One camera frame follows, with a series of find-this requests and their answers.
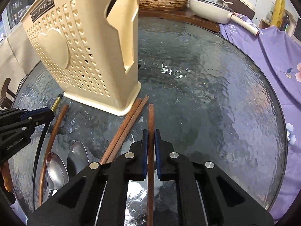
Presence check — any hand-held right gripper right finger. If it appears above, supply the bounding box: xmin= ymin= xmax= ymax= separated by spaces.
xmin=154 ymin=129 xmax=274 ymax=226

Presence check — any person's left hand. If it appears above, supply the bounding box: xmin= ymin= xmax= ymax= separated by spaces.
xmin=0 ymin=161 xmax=14 ymax=192

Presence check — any window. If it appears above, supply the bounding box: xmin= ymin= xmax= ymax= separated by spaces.
xmin=0 ymin=0 xmax=38 ymax=33

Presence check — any white frying pan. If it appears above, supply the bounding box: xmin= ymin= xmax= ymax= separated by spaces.
xmin=189 ymin=0 xmax=260 ymax=36

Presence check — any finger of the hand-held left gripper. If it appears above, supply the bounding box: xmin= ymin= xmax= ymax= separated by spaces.
xmin=0 ymin=108 xmax=52 ymax=123
xmin=0 ymin=111 xmax=55 ymax=142

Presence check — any woven brown basin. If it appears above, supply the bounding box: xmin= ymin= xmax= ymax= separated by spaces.
xmin=138 ymin=0 xmax=190 ymax=11

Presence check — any white brown rice cooker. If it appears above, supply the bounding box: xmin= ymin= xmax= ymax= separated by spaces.
xmin=217 ymin=0 xmax=256 ymax=20

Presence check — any purple floral cloth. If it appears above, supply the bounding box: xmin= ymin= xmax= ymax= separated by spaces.
xmin=219 ymin=14 xmax=301 ymax=203

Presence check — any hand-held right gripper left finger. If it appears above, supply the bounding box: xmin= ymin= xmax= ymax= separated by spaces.
xmin=27 ymin=129 xmax=149 ymax=226

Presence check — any yellow box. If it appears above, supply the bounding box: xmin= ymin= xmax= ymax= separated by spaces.
xmin=273 ymin=0 xmax=286 ymax=27

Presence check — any wooden chair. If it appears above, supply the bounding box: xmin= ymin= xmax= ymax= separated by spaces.
xmin=0 ymin=79 xmax=16 ymax=110

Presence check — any steel spoon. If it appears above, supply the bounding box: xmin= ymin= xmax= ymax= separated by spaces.
xmin=66 ymin=141 xmax=90 ymax=178
xmin=43 ymin=152 xmax=69 ymax=203

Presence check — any brown wooden board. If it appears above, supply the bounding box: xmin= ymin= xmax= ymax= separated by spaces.
xmin=139 ymin=9 xmax=220 ymax=33

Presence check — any cream plastic utensil holder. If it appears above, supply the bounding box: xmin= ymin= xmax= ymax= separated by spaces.
xmin=20 ymin=0 xmax=142 ymax=116

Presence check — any brown wooden chopstick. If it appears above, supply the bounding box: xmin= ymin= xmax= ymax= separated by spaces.
xmin=146 ymin=104 xmax=156 ymax=226
xmin=38 ymin=105 xmax=69 ymax=206
xmin=100 ymin=98 xmax=143 ymax=165
xmin=106 ymin=95 xmax=150 ymax=164

